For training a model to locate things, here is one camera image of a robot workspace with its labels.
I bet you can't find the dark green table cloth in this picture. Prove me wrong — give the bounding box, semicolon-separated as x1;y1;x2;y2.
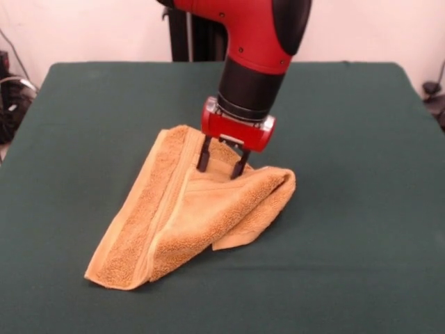
0;61;445;334

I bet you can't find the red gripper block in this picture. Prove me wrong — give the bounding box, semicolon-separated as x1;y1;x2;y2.
196;96;278;181

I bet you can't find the tan terry towel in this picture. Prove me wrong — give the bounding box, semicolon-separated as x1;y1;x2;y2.
84;125;297;292

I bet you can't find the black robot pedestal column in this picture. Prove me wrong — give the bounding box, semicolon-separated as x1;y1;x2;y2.
162;10;230;63

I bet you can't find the dark stand base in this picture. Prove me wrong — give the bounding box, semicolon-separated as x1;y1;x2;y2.
422;58;445;132
0;50;40;144

